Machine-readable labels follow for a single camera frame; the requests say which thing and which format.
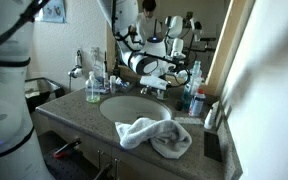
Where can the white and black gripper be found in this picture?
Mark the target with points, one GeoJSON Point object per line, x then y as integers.
{"type": "Point", "coordinates": [153, 81]}

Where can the chrome sink faucet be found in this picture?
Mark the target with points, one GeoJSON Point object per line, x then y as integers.
{"type": "Point", "coordinates": [147, 90]}

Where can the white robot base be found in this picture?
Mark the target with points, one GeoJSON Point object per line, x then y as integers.
{"type": "Point", "coordinates": [20, 154]}

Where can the white oval sink basin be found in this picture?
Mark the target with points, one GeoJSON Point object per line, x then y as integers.
{"type": "Point", "coordinates": [127, 109]}

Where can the blue mouthwash bottle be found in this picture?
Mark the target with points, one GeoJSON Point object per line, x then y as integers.
{"type": "Point", "coordinates": [191, 87]}

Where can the silver pill blister pack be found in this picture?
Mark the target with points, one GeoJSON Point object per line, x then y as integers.
{"type": "Point", "coordinates": [188, 120]}

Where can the white bottle with red cap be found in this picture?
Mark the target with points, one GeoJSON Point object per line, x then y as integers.
{"type": "Point", "coordinates": [197, 103]}

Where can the black tray of toiletries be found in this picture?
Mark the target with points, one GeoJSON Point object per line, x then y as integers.
{"type": "Point", "coordinates": [115, 84]}

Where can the white terry towel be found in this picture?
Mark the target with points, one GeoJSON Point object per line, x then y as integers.
{"type": "Point", "coordinates": [167, 137]}

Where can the small white squeeze bottle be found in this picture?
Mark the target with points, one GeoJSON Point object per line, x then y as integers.
{"type": "Point", "coordinates": [209, 121]}

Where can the clear soap pump bottle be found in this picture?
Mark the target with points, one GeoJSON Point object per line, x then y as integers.
{"type": "Point", "coordinates": [92, 89]}

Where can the wood framed wall mirror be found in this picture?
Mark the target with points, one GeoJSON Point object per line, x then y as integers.
{"type": "Point", "coordinates": [148, 34]}

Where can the wall mounted hair dryer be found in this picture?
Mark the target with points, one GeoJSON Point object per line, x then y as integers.
{"type": "Point", "coordinates": [77, 71]}

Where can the cabinet door handle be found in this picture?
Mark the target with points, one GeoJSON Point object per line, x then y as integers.
{"type": "Point", "coordinates": [100, 153]}

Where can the red handled clamp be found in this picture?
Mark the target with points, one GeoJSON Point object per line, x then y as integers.
{"type": "Point", "coordinates": [61, 152]}

